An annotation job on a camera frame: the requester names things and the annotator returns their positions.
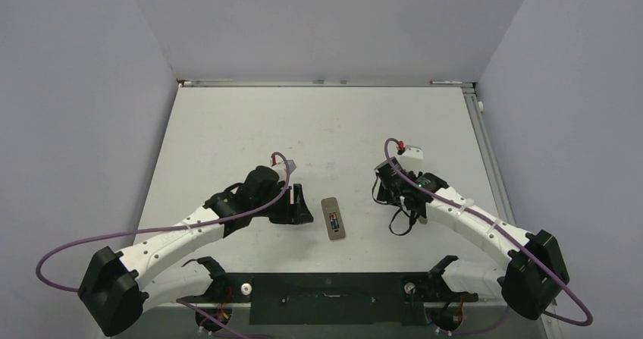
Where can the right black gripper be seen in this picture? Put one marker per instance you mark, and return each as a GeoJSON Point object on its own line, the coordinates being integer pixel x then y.
{"type": "Point", "coordinates": [386, 195]}

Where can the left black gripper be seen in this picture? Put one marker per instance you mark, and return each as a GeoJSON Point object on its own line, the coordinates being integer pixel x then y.
{"type": "Point", "coordinates": [292, 214]}

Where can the beige remote control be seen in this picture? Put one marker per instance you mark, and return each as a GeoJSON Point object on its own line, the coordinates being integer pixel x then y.
{"type": "Point", "coordinates": [329, 207]}

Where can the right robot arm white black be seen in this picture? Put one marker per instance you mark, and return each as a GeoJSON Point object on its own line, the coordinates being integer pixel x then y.
{"type": "Point", "coordinates": [526, 269]}

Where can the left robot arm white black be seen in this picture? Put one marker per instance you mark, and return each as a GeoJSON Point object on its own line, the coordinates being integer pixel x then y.
{"type": "Point", "coordinates": [119, 286]}

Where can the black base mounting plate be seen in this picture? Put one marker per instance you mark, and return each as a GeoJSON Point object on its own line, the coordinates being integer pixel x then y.
{"type": "Point", "coordinates": [333, 298]}

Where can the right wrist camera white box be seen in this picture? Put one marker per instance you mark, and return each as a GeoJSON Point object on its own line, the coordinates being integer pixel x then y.
{"type": "Point", "coordinates": [410, 154]}

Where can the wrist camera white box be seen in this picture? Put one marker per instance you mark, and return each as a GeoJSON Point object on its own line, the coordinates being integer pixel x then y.
{"type": "Point", "coordinates": [287, 165]}
{"type": "Point", "coordinates": [410, 154]}

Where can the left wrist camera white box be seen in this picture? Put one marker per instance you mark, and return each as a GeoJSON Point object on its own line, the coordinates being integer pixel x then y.
{"type": "Point", "coordinates": [287, 165]}

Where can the aluminium frame rail right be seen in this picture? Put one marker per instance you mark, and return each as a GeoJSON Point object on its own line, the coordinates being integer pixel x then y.
{"type": "Point", "coordinates": [498, 189]}

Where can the aluminium frame rail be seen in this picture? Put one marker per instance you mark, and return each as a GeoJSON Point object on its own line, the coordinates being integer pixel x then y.
{"type": "Point", "coordinates": [498, 189]}
{"type": "Point", "coordinates": [325, 83]}

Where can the aluminium frame rail back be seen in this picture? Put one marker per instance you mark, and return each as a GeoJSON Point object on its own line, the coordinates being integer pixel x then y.
{"type": "Point", "coordinates": [325, 83]}

